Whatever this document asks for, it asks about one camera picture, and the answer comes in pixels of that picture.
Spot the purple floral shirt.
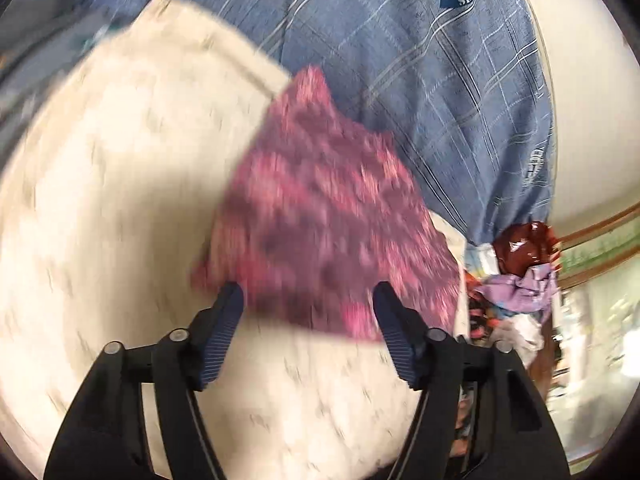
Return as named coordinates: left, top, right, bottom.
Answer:
left=190, top=65, right=463, bottom=346

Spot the multicoloured cloth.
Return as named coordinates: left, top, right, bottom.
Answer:
left=462, top=305, right=546, bottom=361

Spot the dark red plastic bag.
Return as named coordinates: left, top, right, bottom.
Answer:
left=492, top=221, right=559, bottom=281

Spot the blue plaid quilt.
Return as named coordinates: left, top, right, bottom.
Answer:
left=65, top=0, right=557, bottom=252

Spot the lilac cloth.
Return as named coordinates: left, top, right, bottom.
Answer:
left=472, top=260, right=559, bottom=319

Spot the wooden rail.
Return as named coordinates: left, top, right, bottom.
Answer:
left=554, top=209, right=640, bottom=287

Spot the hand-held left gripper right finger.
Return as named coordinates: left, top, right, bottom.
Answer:
left=372, top=281, right=571, bottom=480

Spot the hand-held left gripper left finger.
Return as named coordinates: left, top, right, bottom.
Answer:
left=44, top=282, right=246, bottom=480

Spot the white printed packet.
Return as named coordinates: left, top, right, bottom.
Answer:
left=466, top=242, right=497, bottom=282

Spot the cream leaf-print bed sheet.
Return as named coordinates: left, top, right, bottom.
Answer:
left=0, top=0, right=472, bottom=477

